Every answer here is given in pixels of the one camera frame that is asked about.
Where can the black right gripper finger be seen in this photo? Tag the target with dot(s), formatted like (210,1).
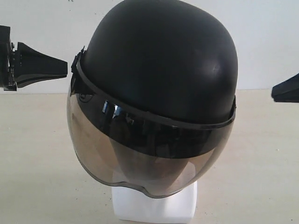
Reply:
(286,91)

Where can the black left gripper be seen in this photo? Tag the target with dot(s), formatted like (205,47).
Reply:
(30,66)

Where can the black helmet with tinted visor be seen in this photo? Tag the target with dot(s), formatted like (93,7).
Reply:
(151,103)

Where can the white mannequin head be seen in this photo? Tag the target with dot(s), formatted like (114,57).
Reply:
(132,205)

